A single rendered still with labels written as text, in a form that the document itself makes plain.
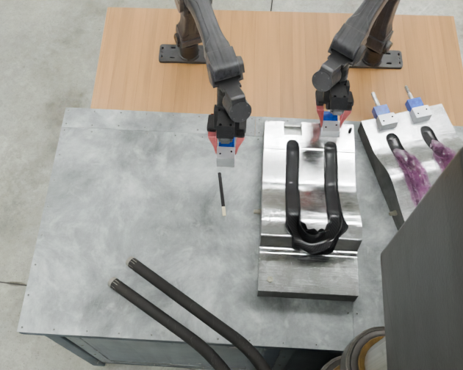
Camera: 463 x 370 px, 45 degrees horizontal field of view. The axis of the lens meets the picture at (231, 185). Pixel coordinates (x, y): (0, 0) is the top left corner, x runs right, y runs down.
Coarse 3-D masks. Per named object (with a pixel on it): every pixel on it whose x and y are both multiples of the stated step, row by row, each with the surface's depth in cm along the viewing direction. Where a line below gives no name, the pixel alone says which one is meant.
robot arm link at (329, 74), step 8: (360, 48) 142; (328, 56) 144; (336, 56) 145; (344, 56) 146; (360, 56) 143; (328, 64) 142; (336, 64) 143; (344, 64) 144; (352, 64) 145; (320, 72) 142; (328, 72) 141; (336, 72) 143; (312, 80) 145; (320, 80) 143; (328, 80) 142; (336, 80) 144; (320, 88) 145; (328, 88) 143
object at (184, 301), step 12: (132, 264) 151; (144, 276) 148; (156, 276) 147; (168, 288) 145; (180, 300) 142; (192, 300) 142; (192, 312) 140; (204, 312) 139; (216, 324) 137; (228, 336) 135
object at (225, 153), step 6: (234, 138) 155; (222, 144) 153; (228, 144) 153; (222, 150) 151; (228, 150) 151; (234, 150) 151; (216, 156) 150; (222, 156) 150; (228, 156) 150; (234, 156) 150; (216, 162) 153; (222, 162) 152; (228, 162) 152; (234, 162) 154
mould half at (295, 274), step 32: (320, 128) 162; (320, 160) 158; (352, 160) 158; (320, 192) 153; (352, 192) 154; (320, 224) 145; (352, 224) 145; (288, 256) 149; (320, 256) 149; (352, 256) 148; (288, 288) 145; (320, 288) 145; (352, 288) 145
